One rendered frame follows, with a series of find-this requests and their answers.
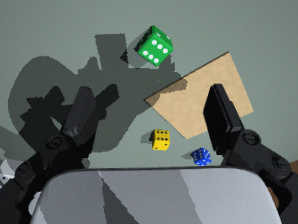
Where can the blue die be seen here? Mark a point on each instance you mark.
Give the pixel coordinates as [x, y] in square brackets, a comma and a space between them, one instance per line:
[201, 157]

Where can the green die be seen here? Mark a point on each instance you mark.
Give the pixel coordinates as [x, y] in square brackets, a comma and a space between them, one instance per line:
[155, 46]

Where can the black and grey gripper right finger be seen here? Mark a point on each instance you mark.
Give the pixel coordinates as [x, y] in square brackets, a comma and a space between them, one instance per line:
[242, 147]

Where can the tan flat mat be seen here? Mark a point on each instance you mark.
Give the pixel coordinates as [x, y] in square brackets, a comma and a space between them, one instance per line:
[181, 103]

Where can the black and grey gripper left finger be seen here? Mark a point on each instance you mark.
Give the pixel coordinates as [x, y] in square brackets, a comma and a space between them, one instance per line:
[62, 152]

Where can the yellow die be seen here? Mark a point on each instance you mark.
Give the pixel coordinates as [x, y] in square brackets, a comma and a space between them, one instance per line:
[160, 140]

